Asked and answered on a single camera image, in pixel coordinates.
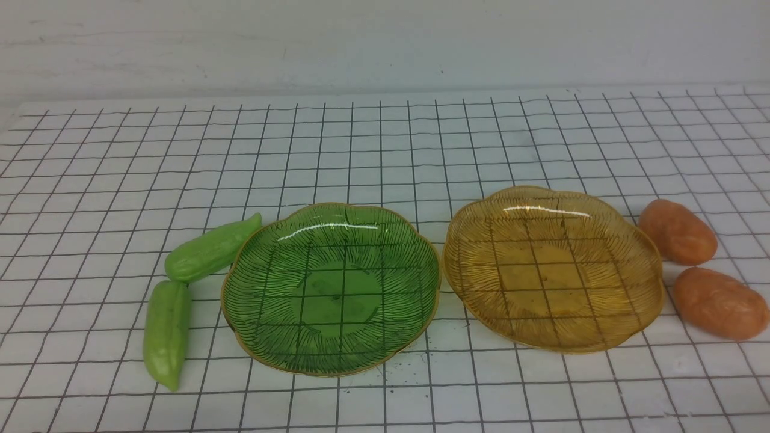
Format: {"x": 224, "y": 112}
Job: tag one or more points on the green glass plate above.
{"x": 332, "y": 290}

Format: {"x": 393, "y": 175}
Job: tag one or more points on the orange potato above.
{"x": 679, "y": 235}
{"x": 719, "y": 304}

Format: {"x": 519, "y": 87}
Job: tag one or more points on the amber glass plate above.
{"x": 555, "y": 270}

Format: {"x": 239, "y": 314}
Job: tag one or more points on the green gourd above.
{"x": 214, "y": 250}
{"x": 166, "y": 332}

